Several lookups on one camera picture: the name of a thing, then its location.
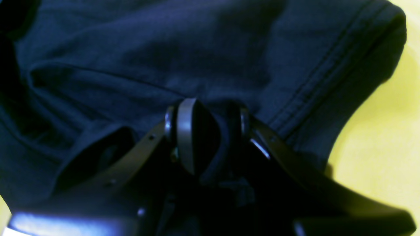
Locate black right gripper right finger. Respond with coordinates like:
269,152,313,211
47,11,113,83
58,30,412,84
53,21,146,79
226,104,416,236

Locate dark navy T-shirt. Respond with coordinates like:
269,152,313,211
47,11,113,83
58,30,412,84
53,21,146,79
0,0,407,210

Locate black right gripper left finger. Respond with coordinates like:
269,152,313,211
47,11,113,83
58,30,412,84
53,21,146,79
10,98,197,236

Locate yellow table cloth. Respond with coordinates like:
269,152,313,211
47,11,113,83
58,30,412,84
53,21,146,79
0,0,420,223

